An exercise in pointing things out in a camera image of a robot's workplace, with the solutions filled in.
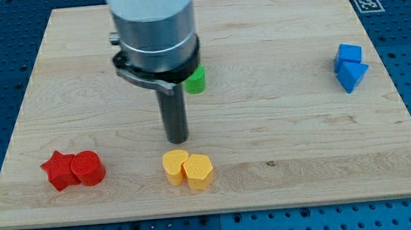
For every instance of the green block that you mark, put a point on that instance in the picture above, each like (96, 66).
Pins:
(196, 83)

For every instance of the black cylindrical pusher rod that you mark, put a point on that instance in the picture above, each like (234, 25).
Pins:
(173, 113)

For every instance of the wooden board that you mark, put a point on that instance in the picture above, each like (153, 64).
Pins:
(274, 120)

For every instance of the yellow heart block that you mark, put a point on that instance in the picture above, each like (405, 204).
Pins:
(172, 164)

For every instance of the yellow hexagon block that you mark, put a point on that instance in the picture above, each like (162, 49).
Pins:
(199, 171)

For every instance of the red cylinder block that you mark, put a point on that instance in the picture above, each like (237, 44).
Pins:
(88, 168)

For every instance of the blue triangle block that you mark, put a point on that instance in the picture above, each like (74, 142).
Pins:
(350, 74)

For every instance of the red star block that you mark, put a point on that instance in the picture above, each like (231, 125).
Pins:
(59, 172)

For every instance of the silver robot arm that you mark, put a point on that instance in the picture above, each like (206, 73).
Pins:
(158, 44)

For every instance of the blue cube block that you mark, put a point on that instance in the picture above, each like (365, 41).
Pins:
(347, 53)

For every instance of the white fiducial marker tag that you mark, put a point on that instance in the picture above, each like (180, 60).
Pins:
(369, 6)

